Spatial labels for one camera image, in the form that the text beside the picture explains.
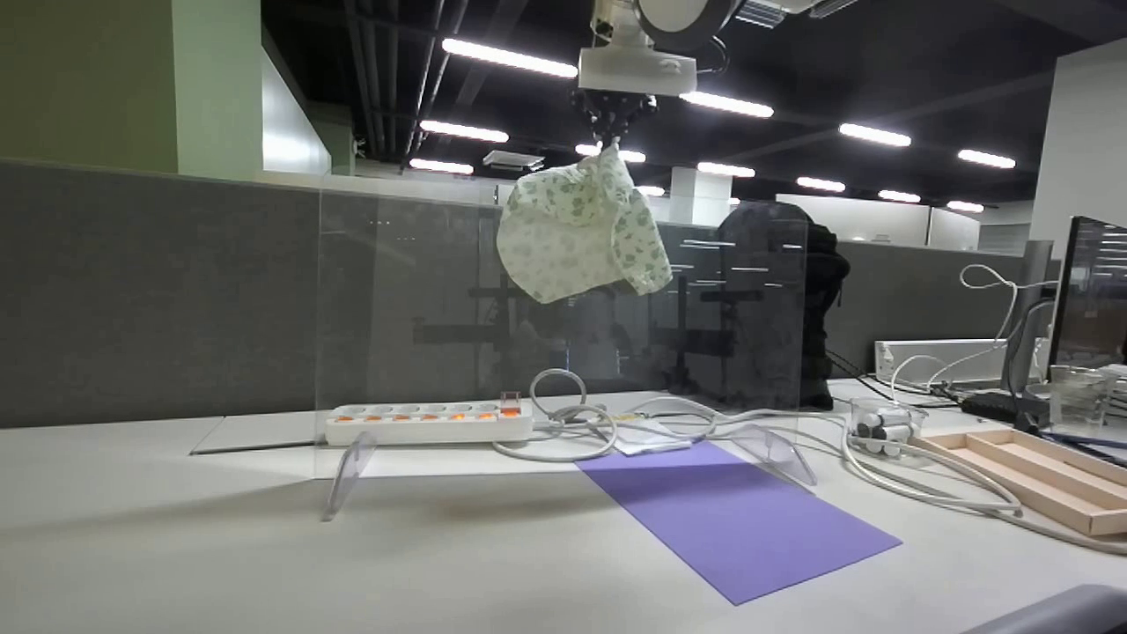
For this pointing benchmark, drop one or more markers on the green floral white cloth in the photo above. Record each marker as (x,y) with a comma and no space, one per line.
(578,227)

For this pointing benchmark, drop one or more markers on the wooden tray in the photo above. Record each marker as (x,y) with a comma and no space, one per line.
(1053,479)

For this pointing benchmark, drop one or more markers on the white power strip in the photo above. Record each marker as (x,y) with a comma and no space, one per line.
(426,424)

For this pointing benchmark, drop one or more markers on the white power adapter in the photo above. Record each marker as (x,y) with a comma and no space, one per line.
(886,431)

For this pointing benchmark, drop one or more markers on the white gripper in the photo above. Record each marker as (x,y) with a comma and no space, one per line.
(625,57)

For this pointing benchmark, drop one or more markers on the clear acrylic screen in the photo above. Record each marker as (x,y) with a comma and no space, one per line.
(436,324)

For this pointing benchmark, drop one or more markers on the grey partition wall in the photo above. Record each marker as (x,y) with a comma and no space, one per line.
(146,298)

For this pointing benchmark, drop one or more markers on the computer monitor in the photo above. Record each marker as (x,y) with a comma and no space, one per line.
(1089,321)

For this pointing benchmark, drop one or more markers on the purple paper sheet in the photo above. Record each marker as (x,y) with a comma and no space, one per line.
(736,527)

